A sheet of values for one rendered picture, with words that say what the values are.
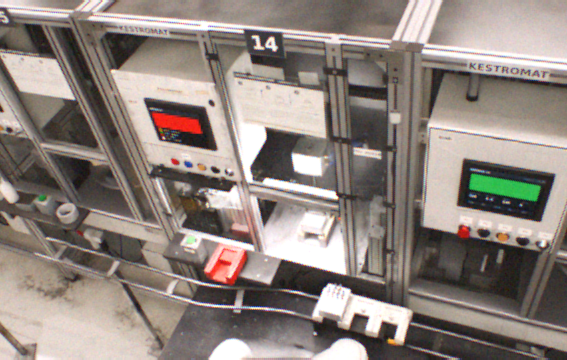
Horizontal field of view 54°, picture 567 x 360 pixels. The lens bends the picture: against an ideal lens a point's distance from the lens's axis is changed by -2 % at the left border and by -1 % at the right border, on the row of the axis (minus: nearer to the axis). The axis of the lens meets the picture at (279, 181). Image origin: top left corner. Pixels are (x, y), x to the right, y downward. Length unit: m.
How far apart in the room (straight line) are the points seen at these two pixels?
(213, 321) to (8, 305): 1.82
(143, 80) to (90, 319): 2.05
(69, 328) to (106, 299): 0.28
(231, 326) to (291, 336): 0.28
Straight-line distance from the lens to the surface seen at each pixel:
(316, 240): 2.49
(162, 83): 1.97
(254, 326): 2.57
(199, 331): 2.61
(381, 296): 2.76
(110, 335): 3.60
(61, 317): 3.82
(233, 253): 2.46
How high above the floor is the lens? 2.88
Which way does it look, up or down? 46 degrees down
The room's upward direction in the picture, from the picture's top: 11 degrees counter-clockwise
